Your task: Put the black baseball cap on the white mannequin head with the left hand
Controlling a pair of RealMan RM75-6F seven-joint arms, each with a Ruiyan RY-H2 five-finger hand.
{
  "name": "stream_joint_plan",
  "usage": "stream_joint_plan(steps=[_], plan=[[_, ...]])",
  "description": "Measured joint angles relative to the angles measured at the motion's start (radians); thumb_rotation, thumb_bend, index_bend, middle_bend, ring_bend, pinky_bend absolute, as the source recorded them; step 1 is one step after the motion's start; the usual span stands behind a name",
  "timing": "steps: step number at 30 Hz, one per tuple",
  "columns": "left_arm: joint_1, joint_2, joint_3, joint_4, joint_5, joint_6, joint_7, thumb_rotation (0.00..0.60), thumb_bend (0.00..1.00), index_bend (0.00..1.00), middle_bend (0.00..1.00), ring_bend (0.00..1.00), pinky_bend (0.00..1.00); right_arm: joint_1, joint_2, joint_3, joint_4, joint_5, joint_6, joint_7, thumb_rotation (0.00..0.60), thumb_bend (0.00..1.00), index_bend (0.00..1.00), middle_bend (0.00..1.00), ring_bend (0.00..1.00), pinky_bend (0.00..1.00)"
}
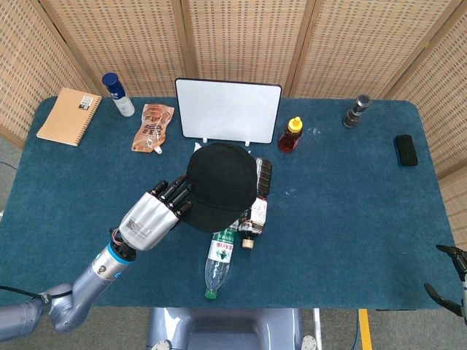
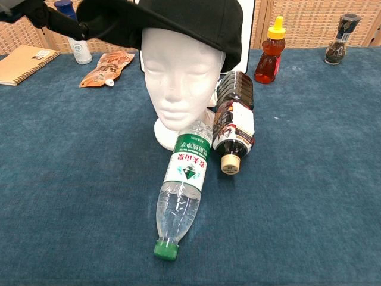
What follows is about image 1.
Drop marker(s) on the glass pepper grinder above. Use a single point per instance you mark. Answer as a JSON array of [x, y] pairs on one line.
[[354, 114]]

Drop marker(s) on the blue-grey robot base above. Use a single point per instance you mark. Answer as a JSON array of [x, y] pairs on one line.
[[226, 328]]

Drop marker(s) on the orange spout pouch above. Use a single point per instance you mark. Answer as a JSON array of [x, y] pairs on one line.
[[151, 127]]

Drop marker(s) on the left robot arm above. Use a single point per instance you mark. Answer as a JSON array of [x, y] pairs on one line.
[[106, 266]]

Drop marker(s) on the clear water bottle green cap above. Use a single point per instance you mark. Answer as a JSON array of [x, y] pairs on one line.
[[219, 262]]

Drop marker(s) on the dark sauce bottle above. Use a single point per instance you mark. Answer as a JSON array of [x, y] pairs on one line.
[[257, 215]]

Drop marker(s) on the brown spiral notebook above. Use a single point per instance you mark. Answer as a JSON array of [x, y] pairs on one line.
[[67, 116]]

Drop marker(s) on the honey bottle yellow cap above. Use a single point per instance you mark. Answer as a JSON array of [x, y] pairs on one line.
[[290, 138]]

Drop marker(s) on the blue table cloth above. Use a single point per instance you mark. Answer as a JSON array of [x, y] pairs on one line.
[[346, 226]]

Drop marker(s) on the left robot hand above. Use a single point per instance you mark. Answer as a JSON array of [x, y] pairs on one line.
[[149, 218]]

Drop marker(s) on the white bottle blue cap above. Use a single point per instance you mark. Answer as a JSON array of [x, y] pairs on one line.
[[120, 98]]

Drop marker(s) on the black cap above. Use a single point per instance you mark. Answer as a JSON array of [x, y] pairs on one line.
[[222, 182]]

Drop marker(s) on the white table leg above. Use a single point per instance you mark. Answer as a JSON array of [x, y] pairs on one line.
[[317, 328]]

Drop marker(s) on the black board eraser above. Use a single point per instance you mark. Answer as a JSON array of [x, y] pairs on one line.
[[405, 151]]

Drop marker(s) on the white board with stand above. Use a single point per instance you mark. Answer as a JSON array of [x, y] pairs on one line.
[[226, 109]]

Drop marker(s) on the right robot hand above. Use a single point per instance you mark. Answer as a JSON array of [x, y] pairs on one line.
[[464, 280]]

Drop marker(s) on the woven folding screen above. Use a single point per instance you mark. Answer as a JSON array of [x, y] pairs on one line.
[[127, 36]]

